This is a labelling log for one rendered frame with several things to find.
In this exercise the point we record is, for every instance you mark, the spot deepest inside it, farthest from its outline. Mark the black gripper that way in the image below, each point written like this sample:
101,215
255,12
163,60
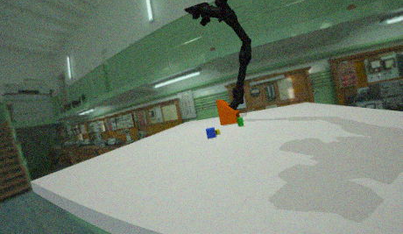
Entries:
200,9

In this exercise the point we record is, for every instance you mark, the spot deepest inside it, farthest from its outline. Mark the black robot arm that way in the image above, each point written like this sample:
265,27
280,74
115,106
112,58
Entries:
230,18

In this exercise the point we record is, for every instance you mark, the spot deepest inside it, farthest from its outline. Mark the blue block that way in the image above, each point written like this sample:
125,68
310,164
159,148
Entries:
211,132

